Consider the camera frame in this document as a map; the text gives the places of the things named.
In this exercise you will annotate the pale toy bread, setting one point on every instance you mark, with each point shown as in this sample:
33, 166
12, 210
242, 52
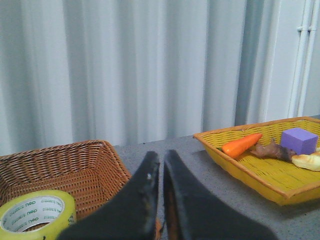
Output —
308, 161

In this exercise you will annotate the yellow wicker basket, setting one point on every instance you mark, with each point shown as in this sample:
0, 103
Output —
276, 180

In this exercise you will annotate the white wall pipe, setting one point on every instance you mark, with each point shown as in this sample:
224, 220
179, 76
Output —
307, 35

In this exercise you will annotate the brown toy root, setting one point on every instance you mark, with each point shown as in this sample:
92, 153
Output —
273, 150

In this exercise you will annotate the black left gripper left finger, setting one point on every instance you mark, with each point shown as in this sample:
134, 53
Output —
130, 215

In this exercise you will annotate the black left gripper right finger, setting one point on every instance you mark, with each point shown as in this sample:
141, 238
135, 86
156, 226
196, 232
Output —
192, 212

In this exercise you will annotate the orange toy carrot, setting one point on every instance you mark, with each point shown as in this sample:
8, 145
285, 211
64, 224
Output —
236, 147

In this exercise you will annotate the brown wicker basket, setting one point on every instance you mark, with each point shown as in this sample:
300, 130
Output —
90, 171

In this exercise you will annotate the yellow tape roll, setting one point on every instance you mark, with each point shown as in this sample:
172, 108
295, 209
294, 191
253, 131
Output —
39, 215

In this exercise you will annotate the purple foam cube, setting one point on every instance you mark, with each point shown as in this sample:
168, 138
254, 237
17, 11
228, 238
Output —
301, 141

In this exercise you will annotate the white pleated curtain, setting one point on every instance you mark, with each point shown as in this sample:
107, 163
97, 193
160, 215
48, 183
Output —
130, 71

